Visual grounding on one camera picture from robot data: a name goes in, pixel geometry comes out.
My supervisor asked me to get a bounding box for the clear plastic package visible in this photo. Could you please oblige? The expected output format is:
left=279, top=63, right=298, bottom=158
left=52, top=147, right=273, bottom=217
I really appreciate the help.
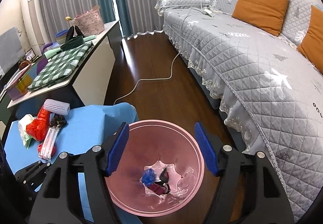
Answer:
left=38, top=127, right=60, bottom=161

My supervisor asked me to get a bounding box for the small red plastic bag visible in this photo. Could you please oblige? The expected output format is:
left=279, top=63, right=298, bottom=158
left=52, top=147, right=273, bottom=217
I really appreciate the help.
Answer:
left=37, top=143, right=56, bottom=157

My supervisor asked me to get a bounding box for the blue bubble wrap ball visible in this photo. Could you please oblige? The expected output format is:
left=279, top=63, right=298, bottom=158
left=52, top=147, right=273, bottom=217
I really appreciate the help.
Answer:
left=141, top=168, right=155, bottom=186

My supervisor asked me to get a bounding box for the dark brown scrunchie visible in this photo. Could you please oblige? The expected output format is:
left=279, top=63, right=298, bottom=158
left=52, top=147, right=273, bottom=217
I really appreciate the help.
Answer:
left=49, top=114, right=67, bottom=128

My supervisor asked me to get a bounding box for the black red snack wrapper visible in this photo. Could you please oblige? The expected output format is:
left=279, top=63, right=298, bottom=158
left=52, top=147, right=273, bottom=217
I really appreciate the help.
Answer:
left=159, top=168, right=169, bottom=183

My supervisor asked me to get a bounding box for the white foam net sleeve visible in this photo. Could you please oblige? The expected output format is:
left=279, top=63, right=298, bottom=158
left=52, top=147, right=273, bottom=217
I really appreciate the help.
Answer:
left=43, top=99, right=70, bottom=116

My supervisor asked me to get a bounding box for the dark red patterned wrapper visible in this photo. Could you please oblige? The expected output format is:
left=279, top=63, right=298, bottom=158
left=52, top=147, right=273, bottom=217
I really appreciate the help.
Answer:
left=147, top=181, right=163, bottom=195

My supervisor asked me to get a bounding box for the black rubber band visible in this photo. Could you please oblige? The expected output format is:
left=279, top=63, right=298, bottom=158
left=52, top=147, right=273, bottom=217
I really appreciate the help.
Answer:
left=161, top=182, right=170, bottom=194

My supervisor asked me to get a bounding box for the pink plastic basin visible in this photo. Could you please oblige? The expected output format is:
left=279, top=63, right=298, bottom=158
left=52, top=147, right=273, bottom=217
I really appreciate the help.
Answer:
left=106, top=119, right=205, bottom=217

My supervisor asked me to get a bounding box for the dark coffee table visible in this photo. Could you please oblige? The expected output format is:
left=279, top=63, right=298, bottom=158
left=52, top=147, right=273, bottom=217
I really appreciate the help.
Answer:
left=7, top=21, right=122, bottom=119

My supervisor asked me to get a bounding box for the grey quilted sofa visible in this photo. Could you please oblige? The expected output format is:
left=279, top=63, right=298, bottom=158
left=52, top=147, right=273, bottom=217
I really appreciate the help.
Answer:
left=155, top=0, right=322, bottom=223

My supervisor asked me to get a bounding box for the colourful storage box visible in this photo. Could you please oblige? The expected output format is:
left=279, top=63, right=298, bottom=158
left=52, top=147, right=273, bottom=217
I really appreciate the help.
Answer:
left=4, top=58, right=48, bottom=101

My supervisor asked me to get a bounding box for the green checkered cloth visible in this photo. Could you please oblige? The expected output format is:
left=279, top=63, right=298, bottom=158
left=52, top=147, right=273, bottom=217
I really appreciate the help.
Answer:
left=27, top=42, right=93, bottom=92

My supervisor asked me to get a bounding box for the brown figurine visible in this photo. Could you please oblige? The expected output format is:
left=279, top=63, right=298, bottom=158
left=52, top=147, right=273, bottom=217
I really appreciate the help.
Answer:
left=19, top=60, right=32, bottom=70

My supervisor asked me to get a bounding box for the black green handbag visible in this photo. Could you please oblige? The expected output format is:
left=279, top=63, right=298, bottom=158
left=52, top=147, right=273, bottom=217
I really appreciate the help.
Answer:
left=60, top=25, right=85, bottom=52

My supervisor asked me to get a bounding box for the covered television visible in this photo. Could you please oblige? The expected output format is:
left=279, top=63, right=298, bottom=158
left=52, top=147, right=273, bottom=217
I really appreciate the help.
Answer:
left=0, top=27, right=25, bottom=76

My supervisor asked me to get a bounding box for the stack of coloured bowls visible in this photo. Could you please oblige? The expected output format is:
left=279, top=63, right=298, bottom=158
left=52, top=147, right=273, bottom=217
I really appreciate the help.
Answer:
left=55, top=29, right=68, bottom=45

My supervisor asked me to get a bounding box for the pink lace basket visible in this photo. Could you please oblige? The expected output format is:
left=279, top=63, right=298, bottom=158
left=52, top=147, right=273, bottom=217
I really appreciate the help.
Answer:
left=72, top=5, right=105, bottom=37

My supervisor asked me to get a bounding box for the orange cushion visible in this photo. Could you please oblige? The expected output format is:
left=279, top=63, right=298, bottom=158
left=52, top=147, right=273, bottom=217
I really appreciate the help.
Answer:
left=297, top=5, right=323, bottom=73
left=232, top=0, right=288, bottom=37

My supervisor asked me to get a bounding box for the white standing air conditioner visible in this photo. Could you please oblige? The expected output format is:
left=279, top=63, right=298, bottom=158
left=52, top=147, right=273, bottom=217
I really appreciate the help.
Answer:
left=21, top=0, right=50, bottom=56

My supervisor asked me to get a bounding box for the picture frame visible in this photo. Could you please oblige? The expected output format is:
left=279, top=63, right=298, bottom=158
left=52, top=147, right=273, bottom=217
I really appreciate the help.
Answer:
left=25, top=48, right=36, bottom=61

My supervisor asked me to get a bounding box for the white power cable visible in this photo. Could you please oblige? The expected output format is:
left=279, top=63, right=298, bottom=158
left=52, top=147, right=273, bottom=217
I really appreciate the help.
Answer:
left=113, top=0, right=215, bottom=106

